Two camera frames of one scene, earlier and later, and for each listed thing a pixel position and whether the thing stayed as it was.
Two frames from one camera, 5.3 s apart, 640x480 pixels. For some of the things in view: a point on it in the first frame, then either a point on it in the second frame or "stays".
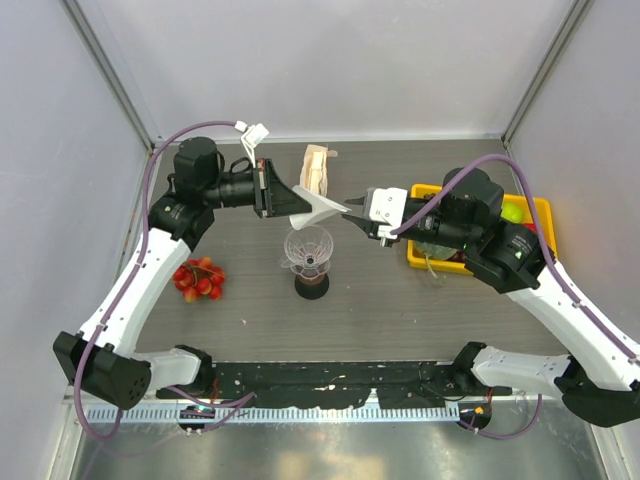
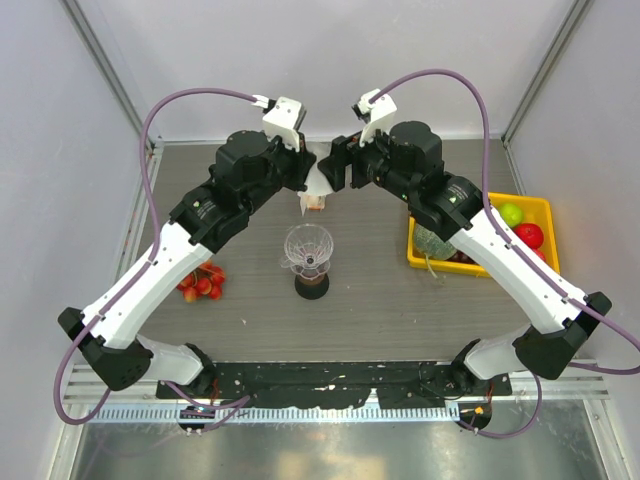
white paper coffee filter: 322,209 -> 317,183
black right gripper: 370,228 -> 346,151
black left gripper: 271,196 -> 302,161
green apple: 513,212 stays
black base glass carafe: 314,289 stays
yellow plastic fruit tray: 423,192 stays
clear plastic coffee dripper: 308,251 stays
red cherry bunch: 199,276 stays
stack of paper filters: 314,169 stays
